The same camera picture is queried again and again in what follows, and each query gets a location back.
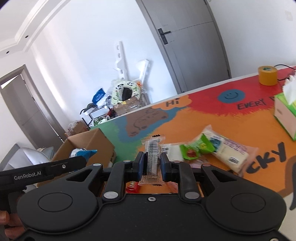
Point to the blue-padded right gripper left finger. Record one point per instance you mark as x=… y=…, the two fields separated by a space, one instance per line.
x=138 y=166

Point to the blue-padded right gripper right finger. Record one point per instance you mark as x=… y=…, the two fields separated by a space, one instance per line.
x=165 y=167

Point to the black white cake packet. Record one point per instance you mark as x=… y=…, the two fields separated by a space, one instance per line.
x=151 y=172

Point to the white Runfu cake packet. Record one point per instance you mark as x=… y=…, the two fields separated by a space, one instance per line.
x=233 y=154

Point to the blue silver snack packet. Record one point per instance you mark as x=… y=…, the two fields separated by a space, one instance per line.
x=82 y=152

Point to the person's left hand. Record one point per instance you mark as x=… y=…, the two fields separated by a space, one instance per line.
x=15 y=227

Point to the pink bread packet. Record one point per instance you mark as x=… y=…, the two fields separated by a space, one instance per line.
x=174 y=154

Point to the red snack packet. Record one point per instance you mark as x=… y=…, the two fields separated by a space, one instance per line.
x=132 y=187

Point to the grey sofa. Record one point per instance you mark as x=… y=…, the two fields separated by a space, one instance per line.
x=22 y=157

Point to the green snack packet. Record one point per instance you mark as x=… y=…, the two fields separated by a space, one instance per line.
x=200 y=146

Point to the brown cardboard box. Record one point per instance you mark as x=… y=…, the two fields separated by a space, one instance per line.
x=90 y=140

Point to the grey side door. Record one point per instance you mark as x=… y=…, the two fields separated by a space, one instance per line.
x=30 y=111

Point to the cardboard box on rack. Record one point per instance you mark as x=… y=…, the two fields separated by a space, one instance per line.
x=129 y=105

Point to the small floor cardboard box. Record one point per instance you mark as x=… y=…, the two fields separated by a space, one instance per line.
x=75 y=128

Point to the black metal rack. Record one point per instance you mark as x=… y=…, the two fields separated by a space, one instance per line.
x=94 y=115

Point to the blue plastic bag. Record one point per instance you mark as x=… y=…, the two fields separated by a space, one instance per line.
x=98 y=96

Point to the colourful cartoon table mat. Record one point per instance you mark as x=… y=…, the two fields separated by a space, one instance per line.
x=240 y=109

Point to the green tissue box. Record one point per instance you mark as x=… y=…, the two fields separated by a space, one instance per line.
x=284 y=107

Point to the yellow tape roll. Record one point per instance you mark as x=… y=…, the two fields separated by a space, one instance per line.
x=268 y=75

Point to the white shelf bracket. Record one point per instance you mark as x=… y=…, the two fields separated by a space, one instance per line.
x=136 y=71

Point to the black door handle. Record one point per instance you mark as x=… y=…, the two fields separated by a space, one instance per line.
x=163 y=34

